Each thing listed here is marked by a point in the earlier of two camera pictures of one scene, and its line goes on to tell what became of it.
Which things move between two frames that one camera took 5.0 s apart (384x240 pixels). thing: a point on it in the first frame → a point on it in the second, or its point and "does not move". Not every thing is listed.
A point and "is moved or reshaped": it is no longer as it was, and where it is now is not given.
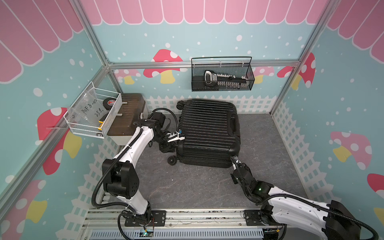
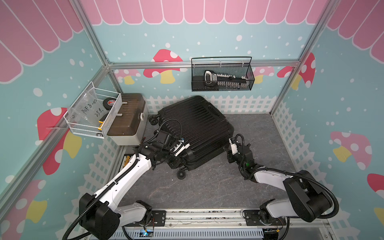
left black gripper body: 162,138 → 168,156
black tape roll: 108,102 does not move
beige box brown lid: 133,107 does not move
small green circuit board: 146,234 does not move
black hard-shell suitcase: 211,130 is moved or reshaped
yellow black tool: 101,122 does not move
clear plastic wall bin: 93,113 does not move
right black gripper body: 233,177 → 232,158
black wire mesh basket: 222,74 does not move
